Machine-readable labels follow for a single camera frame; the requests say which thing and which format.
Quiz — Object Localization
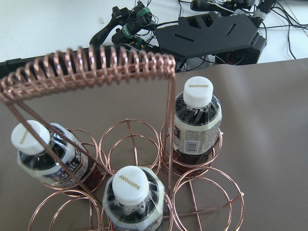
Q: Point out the black device box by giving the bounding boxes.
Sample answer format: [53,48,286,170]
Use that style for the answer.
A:
[154,12,266,65]

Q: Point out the copper wire bottle rack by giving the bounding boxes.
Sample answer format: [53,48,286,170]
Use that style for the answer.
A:
[0,45,244,231]

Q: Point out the tea bottle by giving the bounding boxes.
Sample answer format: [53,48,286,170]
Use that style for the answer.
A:
[11,119,104,191]
[103,166,165,231]
[173,76,222,174]

